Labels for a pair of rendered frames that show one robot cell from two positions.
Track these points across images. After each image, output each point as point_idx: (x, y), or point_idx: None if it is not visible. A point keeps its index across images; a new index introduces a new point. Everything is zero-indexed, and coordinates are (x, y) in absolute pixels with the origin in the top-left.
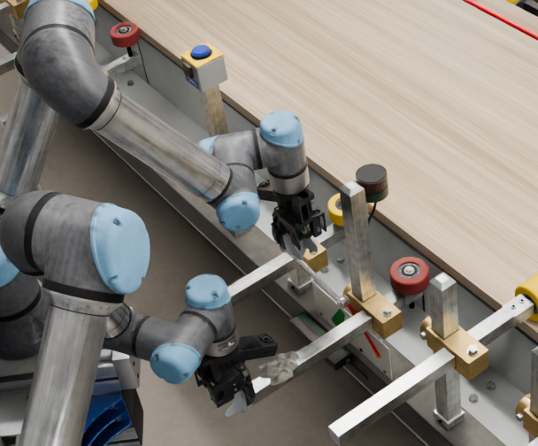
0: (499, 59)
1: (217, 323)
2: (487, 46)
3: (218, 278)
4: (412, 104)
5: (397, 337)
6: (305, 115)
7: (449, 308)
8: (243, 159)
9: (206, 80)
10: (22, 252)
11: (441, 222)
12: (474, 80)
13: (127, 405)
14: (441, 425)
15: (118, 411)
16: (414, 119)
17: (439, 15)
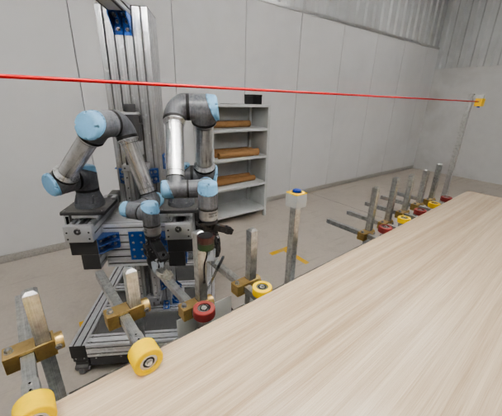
0: (444, 371)
1: (138, 213)
2: (459, 364)
3: (151, 204)
4: (361, 316)
5: None
6: (337, 275)
7: (125, 286)
8: (191, 183)
9: (287, 200)
10: None
11: (243, 323)
12: (405, 352)
13: (168, 245)
14: None
15: (164, 243)
16: (344, 316)
17: (485, 335)
